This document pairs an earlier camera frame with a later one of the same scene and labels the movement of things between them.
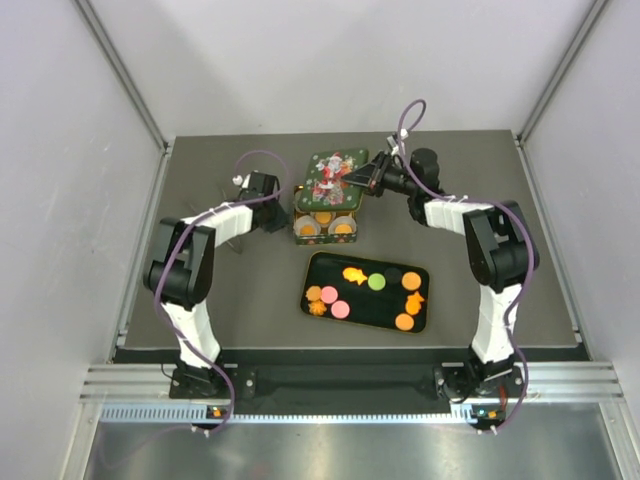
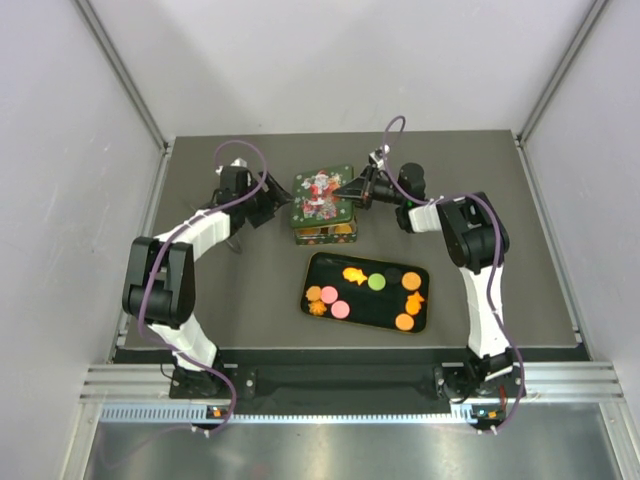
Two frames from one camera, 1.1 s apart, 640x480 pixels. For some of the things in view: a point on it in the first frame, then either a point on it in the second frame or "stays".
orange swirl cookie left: [316, 307] stays
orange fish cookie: [354, 274] stays
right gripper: [369, 175] to [357, 189]
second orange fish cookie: [413, 303] stays
